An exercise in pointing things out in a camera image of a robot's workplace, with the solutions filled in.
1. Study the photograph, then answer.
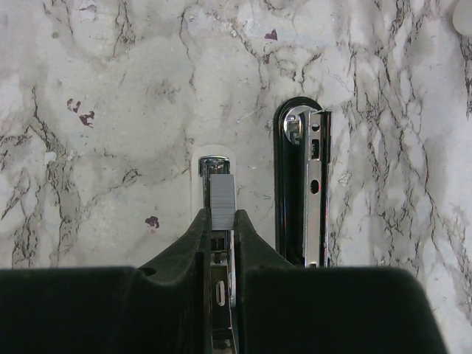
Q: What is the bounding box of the black stapler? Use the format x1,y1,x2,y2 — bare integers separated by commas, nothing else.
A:
273,97,332,268

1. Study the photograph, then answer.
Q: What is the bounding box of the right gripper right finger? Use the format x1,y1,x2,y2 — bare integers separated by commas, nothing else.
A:
235,210,447,353

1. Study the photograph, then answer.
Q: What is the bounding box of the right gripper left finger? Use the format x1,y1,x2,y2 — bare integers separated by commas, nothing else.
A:
1,210,211,353

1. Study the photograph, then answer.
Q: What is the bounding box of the grey staple strip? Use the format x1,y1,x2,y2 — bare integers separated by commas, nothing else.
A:
210,174,236,231

